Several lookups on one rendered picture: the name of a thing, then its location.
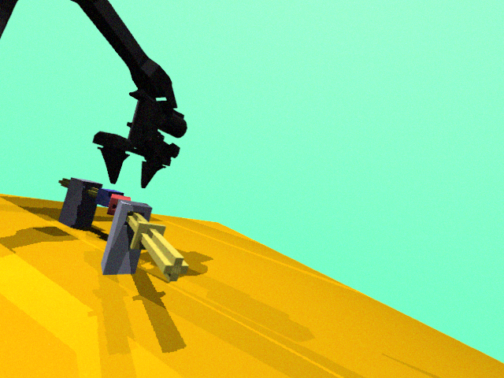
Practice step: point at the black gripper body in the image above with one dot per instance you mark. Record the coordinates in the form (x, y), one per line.
(131, 144)

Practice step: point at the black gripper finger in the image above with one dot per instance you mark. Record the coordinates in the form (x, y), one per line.
(148, 171)
(114, 161)

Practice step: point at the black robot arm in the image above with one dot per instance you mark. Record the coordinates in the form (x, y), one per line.
(149, 77)

